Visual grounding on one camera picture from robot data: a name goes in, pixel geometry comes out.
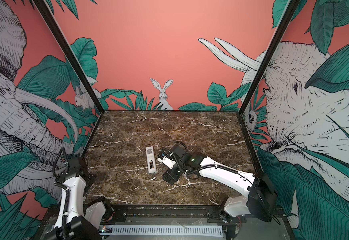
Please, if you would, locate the white remote control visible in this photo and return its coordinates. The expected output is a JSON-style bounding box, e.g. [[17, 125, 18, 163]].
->
[[145, 147, 157, 174]]

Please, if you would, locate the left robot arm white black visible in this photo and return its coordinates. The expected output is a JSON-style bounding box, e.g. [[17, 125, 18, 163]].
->
[[44, 157, 106, 240]]

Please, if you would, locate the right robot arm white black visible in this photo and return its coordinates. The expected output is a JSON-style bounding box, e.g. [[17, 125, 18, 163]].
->
[[157, 149, 278, 223]]

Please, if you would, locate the small green circuit board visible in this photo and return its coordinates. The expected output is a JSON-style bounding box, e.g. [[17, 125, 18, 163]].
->
[[99, 225, 113, 235]]

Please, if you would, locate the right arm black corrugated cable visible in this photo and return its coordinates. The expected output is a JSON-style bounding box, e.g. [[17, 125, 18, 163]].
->
[[172, 139, 189, 152]]

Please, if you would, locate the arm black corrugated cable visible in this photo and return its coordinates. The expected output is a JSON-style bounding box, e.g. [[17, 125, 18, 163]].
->
[[172, 139, 189, 152], [52, 146, 70, 181]]

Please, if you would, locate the white ribbed cable duct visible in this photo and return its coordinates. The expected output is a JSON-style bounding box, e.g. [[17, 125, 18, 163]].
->
[[100, 225, 225, 238]]

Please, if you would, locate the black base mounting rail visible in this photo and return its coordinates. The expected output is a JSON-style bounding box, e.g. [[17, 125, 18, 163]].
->
[[85, 204, 286, 224]]

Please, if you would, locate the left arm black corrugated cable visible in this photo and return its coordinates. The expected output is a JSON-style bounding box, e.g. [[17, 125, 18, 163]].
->
[[52, 146, 70, 181]]

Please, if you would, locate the left black frame post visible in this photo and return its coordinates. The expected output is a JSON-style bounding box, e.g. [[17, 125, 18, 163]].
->
[[33, 0, 104, 115]]

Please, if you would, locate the black frame post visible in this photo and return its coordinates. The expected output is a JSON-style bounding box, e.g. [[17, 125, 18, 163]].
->
[[239, 0, 300, 116], [33, 0, 104, 115]]

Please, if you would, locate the right black frame post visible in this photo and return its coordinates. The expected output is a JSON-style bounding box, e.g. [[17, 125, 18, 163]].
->
[[239, 0, 300, 116]]

